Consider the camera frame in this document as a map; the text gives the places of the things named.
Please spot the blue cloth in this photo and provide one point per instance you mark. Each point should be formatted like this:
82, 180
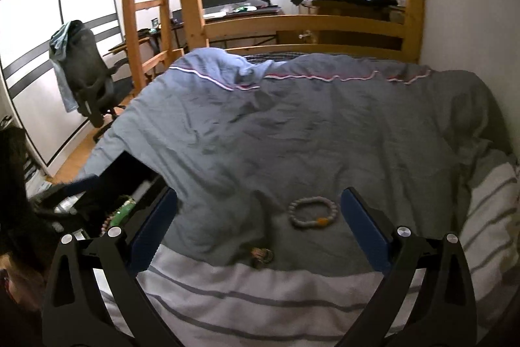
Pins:
61, 42

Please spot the wooden bunk ladder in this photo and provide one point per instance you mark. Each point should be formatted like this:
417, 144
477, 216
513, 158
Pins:
140, 5

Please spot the white striped bed sheet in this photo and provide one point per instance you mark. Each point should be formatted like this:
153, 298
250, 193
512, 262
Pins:
264, 298

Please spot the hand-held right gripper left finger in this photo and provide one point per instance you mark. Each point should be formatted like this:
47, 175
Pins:
156, 225

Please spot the person's left forearm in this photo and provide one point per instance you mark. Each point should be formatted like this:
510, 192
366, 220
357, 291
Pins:
14, 188

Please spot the grey duvet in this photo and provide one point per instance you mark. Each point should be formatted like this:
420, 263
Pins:
284, 127

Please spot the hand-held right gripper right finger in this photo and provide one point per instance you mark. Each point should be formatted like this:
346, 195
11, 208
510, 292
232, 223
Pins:
363, 225

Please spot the wooden bunk bed frame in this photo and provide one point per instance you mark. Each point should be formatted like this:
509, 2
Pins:
308, 24

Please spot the white sliding wardrobe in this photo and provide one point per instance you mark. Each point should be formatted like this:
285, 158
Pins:
36, 58

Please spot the black office chair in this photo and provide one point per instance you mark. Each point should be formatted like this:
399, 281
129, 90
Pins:
87, 70

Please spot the wooden dresser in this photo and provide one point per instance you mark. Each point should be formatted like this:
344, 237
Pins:
345, 9

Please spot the black jewelry box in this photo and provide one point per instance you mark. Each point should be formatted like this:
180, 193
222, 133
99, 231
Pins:
136, 176

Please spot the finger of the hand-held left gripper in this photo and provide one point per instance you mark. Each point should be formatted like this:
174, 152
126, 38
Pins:
85, 183

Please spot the dark desk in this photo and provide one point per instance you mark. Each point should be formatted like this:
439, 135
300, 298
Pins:
252, 11

